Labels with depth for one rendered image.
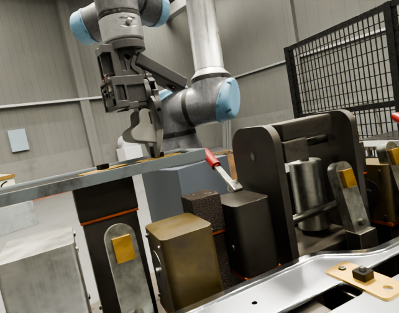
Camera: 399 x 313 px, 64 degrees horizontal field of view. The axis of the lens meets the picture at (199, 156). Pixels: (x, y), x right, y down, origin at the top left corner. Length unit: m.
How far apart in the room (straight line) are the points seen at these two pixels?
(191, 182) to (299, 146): 0.43
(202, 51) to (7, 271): 0.73
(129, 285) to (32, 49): 10.96
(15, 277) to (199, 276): 0.21
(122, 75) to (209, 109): 0.36
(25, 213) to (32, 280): 5.92
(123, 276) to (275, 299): 0.18
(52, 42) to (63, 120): 2.45
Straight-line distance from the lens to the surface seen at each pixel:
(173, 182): 0.90
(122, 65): 0.60
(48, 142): 10.81
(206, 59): 0.93
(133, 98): 0.58
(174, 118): 0.94
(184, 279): 0.43
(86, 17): 0.78
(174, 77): 0.64
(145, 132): 0.58
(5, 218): 6.27
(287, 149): 0.53
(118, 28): 0.60
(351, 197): 0.59
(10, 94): 10.81
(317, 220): 0.64
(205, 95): 0.89
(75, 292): 0.41
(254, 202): 0.50
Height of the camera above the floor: 1.21
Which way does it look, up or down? 6 degrees down
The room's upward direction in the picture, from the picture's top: 11 degrees counter-clockwise
